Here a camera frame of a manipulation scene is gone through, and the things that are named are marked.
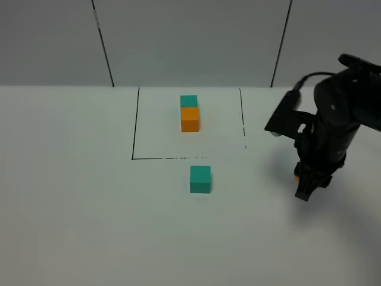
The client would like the black right camera cable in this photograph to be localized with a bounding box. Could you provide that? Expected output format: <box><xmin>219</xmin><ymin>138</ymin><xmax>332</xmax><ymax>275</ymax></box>
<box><xmin>293</xmin><ymin>71</ymin><xmax>339</xmax><ymax>92</ymax></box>

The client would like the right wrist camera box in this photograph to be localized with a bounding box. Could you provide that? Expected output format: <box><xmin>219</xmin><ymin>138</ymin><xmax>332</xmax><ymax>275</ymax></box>
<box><xmin>264</xmin><ymin>90</ymin><xmax>315</xmax><ymax>141</ymax></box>

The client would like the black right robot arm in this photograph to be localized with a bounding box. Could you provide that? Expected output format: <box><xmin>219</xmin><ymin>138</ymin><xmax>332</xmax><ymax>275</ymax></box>
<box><xmin>296</xmin><ymin>54</ymin><xmax>380</xmax><ymax>192</ymax></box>

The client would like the template orange cube block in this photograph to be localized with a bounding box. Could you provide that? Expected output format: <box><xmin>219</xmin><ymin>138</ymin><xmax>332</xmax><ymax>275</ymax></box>
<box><xmin>181</xmin><ymin>107</ymin><xmax>200</xmax><ymax>132</ymax></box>

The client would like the template teal cube block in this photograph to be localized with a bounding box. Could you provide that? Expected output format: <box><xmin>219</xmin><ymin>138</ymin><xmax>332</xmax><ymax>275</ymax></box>
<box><xmin>180</xmin><ymin>95</ymin><xmax>198</xmax><ymax>108</ymax></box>

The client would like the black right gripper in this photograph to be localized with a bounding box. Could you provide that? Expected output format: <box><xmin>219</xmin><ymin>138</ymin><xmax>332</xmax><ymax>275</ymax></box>
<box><xmin>294</xmin><ymin>119</ymin><xmax>360</xmax><ymax>201</ymax></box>

